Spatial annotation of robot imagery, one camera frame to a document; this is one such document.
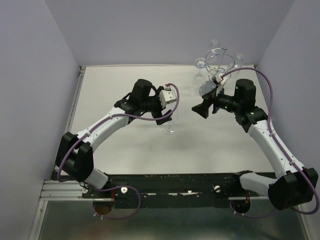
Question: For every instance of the aluminium rail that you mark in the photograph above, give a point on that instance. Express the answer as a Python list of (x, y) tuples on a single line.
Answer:
[(82, 70), (71, 191)]

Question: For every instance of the clear wine glass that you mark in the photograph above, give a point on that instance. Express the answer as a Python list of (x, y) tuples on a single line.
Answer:
[(169, 127)]

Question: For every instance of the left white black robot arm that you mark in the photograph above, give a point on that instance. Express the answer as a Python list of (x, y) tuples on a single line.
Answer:
[(75, 156)]

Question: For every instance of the left hanging wine glass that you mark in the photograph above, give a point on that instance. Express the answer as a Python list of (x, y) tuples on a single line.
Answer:
[(199, 78)]

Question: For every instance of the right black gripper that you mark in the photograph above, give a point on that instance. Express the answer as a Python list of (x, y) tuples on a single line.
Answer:
[(202, 109)]

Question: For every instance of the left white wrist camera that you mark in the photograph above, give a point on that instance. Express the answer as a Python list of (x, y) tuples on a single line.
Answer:
[(167, 97)]

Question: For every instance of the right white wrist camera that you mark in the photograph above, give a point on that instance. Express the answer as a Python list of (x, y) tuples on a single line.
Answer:
[(221, 80)]

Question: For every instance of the hanging wine glass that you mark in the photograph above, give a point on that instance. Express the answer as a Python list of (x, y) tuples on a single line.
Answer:
[(199, 78), (236, 62), (212, 47)]

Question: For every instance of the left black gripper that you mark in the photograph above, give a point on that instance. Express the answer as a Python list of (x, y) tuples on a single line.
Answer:
[(158, 114)]

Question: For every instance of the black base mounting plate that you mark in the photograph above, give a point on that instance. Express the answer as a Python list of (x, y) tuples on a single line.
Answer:
[(164, 191)]

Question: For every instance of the aluminium front rail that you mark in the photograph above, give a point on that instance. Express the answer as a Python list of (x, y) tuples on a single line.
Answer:
[(71, 191)]

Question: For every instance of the right hanging wine glass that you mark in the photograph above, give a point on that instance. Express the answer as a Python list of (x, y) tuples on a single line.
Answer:
[(236, 62)]

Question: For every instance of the aluminium left side rail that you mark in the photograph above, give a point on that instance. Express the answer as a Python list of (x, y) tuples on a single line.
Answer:
[(82, 70)]

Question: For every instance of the chrome wine glass rack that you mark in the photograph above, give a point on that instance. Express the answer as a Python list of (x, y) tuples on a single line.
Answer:
[(216, 62)]

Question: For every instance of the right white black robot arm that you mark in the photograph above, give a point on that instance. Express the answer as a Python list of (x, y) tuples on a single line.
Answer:
[(293, 183)]

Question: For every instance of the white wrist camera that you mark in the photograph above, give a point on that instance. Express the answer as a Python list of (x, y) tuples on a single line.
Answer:
[(167, 97), (221, 80)]

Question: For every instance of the rear hanging wine glass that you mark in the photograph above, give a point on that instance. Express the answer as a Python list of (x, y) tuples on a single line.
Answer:
[(212, 47)]

